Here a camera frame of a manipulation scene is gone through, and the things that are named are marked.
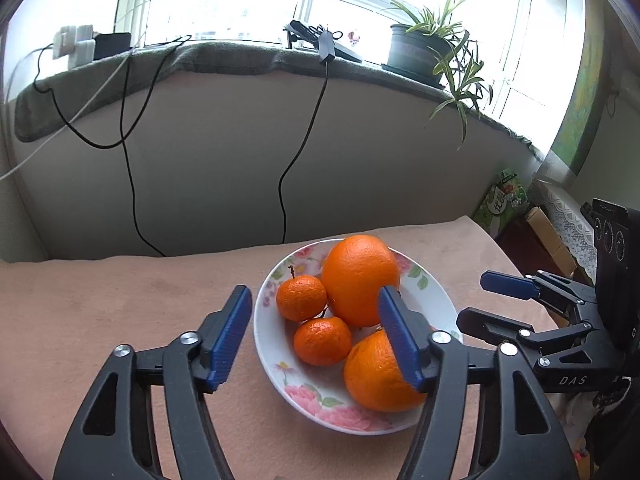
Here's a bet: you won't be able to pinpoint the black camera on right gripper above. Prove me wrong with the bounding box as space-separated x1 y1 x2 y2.
580 198 639 353

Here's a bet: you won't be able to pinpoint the large orange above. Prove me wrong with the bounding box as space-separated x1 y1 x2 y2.
321 234 400 328
343 330 426 413

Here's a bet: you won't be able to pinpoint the black cable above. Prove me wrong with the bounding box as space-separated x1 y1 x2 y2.
31 34 194 258
278 58 332 245

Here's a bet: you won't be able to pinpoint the small mandarin with stem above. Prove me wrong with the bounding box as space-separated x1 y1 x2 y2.
276 266 328 323

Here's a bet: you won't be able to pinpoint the pink table cloth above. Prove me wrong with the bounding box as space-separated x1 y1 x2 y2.
0 214 559 480

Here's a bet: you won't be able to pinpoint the white power adapters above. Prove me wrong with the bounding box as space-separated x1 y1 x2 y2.
52 25 96 70

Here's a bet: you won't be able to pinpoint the cardboard box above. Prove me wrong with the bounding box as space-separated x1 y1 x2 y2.
524 206 577 278

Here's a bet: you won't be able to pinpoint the green snack bag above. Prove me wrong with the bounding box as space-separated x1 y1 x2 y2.
472 168 529 240

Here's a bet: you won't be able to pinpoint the black box on sill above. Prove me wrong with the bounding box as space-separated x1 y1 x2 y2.
93 32 131 61

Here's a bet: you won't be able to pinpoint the white cable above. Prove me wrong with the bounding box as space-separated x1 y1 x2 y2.
0 44 137 183

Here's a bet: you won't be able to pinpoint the potted spider plant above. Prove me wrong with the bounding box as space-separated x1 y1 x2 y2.
386 0 495 146

